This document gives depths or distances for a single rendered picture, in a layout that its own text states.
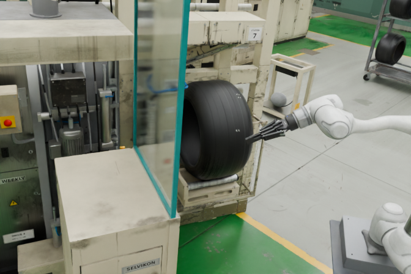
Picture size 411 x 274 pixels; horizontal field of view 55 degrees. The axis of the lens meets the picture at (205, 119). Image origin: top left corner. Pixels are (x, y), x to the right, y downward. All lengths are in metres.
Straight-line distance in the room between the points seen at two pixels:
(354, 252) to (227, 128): 0.98
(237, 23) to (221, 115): 0.60
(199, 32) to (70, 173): 1.06
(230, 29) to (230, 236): 1.75
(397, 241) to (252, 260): 1.33
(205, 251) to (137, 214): 1.73
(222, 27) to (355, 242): 1.44
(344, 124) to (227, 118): 0.69
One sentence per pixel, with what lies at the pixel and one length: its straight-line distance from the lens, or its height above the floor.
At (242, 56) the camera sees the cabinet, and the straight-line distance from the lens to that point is 7.14.
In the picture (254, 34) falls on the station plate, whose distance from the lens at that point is 2.45.
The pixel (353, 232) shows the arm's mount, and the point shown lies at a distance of 2.52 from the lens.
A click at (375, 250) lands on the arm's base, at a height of 0.76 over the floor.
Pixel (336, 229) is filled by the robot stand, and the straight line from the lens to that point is 2.64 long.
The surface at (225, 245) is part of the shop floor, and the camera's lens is 3.28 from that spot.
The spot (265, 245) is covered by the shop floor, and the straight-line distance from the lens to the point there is 3.35.
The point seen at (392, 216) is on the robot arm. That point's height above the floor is 1.00.
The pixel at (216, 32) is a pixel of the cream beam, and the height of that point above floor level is 1.71.
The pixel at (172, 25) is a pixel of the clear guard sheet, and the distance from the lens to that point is 1.27.
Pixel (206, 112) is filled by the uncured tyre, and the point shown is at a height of 1.38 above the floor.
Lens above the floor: 2.25
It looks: 26 degrees down
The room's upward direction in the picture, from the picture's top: 6 degrees clockwise
